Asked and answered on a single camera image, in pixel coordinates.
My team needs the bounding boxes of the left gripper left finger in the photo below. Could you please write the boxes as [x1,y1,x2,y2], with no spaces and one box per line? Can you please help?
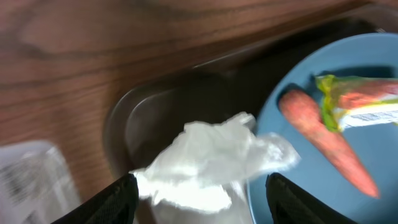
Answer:
[52,174,139,224]

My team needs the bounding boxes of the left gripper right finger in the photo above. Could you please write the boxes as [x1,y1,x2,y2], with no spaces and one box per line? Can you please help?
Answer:
[266,173,356,224]

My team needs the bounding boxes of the white napkin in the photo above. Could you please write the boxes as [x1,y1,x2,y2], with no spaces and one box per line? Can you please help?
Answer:
[130,112,300,224]

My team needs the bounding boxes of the orange carrot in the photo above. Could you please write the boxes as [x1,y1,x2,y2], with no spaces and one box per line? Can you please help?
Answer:
[279,90,380,198]

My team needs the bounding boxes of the green yellow snack wrapper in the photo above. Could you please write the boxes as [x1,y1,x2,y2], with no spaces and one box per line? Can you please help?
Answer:
[315,75,397,132]

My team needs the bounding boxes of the clear plastic bin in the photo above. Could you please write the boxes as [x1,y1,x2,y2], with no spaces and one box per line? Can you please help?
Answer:
[1,140,81,224]

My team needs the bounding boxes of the dark brown serving tray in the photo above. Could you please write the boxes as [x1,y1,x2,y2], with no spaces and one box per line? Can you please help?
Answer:
[102,4,398,224]

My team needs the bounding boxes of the blue plate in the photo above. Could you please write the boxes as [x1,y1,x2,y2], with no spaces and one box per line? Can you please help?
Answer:
[246,32,398,224]

